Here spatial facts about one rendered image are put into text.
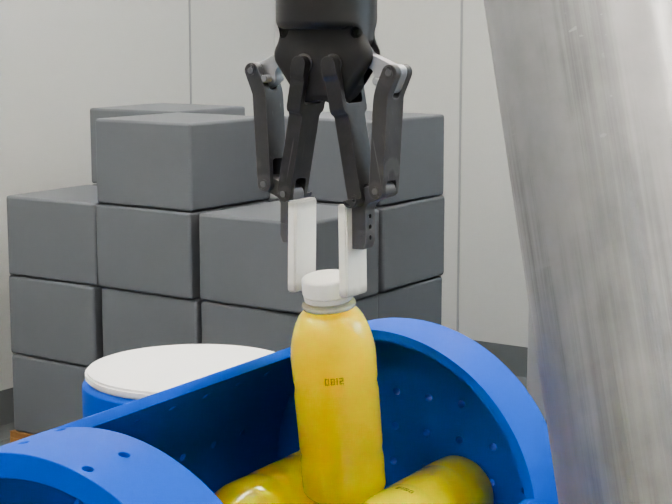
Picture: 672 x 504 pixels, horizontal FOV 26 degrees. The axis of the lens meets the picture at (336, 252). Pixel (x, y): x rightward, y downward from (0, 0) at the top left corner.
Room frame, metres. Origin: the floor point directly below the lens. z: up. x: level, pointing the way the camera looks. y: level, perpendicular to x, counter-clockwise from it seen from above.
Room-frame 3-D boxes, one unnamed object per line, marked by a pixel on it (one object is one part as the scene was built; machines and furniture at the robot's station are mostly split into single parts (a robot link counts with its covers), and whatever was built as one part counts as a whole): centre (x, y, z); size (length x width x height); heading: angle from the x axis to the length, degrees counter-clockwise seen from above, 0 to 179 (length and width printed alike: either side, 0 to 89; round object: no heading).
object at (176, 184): (4.66, 0.36, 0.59); 1.20 x 0.80 x 1.19; 56
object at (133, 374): (1.86, 0.19, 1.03); 0.28 x 0.28 x 0.01
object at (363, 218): (1.07, -0.03, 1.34); 0.03 x 0.01 x 0.05; 59
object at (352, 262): (1.08, -0.01, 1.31); 0.03 x 0.01 x 0.07; 149
